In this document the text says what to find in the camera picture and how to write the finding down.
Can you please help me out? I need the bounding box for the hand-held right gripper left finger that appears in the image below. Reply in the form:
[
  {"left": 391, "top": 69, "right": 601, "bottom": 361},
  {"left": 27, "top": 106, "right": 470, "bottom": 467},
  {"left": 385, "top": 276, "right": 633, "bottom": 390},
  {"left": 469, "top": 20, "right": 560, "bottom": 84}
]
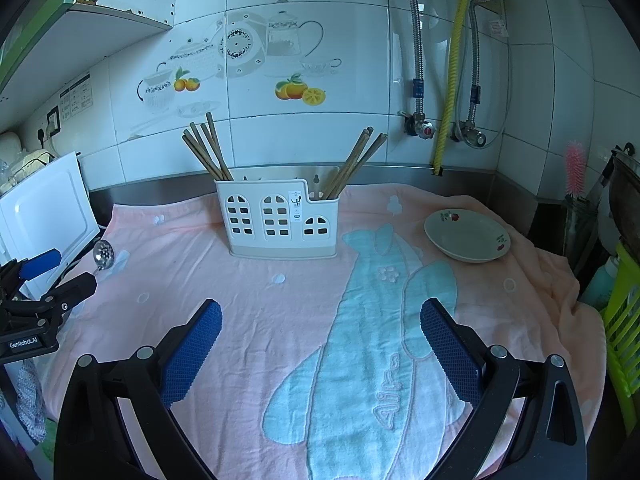
[{"left": 54, "top": 299, "right": 223, "bottom": 480}]

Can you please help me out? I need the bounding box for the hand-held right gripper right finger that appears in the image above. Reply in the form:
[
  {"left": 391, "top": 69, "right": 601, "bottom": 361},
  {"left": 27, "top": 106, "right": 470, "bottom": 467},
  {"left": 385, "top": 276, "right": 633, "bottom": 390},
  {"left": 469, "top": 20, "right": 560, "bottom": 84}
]
[{"left": 420, "top": 298, "right": 588, "bottom": 480}]

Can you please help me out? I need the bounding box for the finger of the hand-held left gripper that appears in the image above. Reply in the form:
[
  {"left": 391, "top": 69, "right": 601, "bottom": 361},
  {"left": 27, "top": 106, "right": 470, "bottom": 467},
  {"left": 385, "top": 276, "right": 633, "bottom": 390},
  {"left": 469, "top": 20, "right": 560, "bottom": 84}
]
[
  {"left": 37, "top": 273, "right": 98, "bottom": 322},
  {"left": 0, "top": 248, "right": 62, "bottom": 294}
]

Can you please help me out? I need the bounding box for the white plastic utensil holder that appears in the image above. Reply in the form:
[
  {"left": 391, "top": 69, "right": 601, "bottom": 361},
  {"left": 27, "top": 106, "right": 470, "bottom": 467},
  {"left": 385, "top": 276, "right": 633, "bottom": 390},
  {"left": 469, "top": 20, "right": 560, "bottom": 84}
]
[{"left": 215, "top": 178, "right": 340, "bottom": 261}]

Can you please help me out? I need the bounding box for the group of wooden chopsticks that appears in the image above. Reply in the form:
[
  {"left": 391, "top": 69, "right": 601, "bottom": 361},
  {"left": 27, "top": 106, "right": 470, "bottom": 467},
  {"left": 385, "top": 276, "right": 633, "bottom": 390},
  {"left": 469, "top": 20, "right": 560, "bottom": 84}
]
[{"left": 181, "top": 112, "right": 389, "bottom": 202}]

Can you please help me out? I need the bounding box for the metal slotted skimmer spoon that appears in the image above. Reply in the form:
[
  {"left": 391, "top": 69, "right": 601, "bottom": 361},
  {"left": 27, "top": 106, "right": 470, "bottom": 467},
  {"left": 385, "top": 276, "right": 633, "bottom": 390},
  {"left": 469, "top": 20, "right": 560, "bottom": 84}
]
[{"left": 92, "top": 240, "right": 116, "bottom": 272}]

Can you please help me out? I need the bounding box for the white plastic cutting board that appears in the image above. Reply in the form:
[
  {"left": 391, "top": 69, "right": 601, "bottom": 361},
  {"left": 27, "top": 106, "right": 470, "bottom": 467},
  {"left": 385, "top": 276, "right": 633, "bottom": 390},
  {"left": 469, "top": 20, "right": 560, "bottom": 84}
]
[{"left": 0, "top": 151, "right": 101, "bottom": 301}]

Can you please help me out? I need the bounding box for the white mesh cloth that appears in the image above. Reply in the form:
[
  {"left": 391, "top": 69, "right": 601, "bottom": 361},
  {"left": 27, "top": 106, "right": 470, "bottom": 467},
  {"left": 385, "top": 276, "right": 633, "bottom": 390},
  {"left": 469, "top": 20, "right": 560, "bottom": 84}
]
[{"left": 12, "top": 360, "right": 48, "bottom": 443}]

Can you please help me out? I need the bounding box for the pink towel with blue print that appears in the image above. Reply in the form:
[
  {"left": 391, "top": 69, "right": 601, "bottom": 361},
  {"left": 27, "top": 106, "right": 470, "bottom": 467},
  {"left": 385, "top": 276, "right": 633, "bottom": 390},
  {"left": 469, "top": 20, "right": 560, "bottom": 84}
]
[{"left": 47, "top": 182, "right": 608, "bottom": 480}]

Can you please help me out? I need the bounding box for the white floral ceramic bowl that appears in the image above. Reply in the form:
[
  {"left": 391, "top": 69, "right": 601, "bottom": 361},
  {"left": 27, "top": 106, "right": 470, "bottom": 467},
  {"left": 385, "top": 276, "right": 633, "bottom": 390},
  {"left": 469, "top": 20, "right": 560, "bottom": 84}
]
[{"left": 424, "top": 210, "right": 512, "bottom": 264}]

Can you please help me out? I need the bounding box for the teal and white bottle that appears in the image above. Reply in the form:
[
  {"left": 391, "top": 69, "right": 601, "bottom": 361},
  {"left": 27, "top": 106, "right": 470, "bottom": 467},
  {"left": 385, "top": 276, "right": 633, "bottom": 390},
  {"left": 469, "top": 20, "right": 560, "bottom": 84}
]
[{"left": 580, "top": 255, "right": 621, "bottom": 306}]

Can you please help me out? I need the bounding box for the green plastic rack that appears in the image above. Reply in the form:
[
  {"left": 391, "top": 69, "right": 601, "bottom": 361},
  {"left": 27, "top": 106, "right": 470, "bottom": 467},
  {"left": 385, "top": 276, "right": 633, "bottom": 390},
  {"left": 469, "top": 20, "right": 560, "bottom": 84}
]
[{"left": 600, "top": 240, "right": 640, "bottom": 411}]

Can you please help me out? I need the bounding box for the glass jar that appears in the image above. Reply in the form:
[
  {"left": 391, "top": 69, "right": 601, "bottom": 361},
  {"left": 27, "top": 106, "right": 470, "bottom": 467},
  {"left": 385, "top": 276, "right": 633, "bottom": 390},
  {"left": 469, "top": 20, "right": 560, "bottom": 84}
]
[{"left": 560, "top": 195, "right": 601, "bottom": 271}]

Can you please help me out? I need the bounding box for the metal water valve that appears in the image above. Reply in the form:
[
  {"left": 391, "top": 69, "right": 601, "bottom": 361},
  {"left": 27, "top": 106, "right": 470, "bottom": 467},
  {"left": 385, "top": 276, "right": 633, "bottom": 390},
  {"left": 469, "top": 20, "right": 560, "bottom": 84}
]
[{"left": 452, "top": 121, "right": 487, "bottom": 148}]

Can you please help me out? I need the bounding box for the pink bottle brush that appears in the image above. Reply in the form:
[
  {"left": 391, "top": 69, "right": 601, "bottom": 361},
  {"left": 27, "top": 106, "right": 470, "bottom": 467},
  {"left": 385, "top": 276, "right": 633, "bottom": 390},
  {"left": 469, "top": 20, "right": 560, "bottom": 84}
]
[{"left": 565, "top": 141, "right": 587, "bottom": 196}]

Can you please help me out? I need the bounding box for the water valve with red knob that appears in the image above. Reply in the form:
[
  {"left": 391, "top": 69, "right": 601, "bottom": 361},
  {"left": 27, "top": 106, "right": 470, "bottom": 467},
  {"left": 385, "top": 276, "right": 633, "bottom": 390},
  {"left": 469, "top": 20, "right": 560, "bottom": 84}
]
[{"left": 404, "top": 112, "right": 437, "bottom": 140}]

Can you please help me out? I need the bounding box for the dark metal wok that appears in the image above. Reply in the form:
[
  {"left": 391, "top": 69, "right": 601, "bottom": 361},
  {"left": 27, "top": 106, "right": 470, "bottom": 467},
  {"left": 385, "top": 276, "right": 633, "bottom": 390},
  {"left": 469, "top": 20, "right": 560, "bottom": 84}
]
[{"left": 607, "top": 152, "right": 640, "bottom": 246}]

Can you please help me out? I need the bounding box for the white wall label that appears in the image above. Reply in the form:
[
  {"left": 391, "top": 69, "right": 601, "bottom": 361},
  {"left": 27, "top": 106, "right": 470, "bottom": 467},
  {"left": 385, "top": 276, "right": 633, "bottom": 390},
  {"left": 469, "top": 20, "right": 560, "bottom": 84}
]
[{"left": 59, "top": 74, "right": 93, "bottom": 121}]

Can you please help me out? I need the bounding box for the green wall cabinet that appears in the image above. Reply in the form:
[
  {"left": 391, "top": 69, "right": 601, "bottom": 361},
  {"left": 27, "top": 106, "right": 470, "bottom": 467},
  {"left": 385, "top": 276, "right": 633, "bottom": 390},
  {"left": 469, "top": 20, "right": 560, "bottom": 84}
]
[{"left": 0, "top": 0, "right": 173, "bottom": 106}]

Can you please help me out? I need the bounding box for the teaware and oranges wall decal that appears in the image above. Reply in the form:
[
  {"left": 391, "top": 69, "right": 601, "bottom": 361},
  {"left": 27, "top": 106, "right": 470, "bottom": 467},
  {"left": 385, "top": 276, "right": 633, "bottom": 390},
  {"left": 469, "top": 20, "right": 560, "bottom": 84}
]
[{"left": 137, "top": 10, "right": 343, "bottom": 113}]

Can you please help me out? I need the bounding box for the yellow gas hose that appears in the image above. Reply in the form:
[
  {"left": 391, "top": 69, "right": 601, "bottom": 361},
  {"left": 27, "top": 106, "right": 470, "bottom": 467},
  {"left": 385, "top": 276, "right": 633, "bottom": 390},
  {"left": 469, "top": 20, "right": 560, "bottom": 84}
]
[{"left": 432, "top": 0, "right": 471, "bottom": 176}]

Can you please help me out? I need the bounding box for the braided metal water hose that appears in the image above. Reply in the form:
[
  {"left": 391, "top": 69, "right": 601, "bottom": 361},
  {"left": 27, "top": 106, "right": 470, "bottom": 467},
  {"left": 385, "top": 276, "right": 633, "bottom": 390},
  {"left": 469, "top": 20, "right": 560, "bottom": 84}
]
[
  {"left": 467, "top": 0, "right": 501, "bottom": 123},
  {"left": 397, "top": 0, "right": 427, "bottom": 121}
]

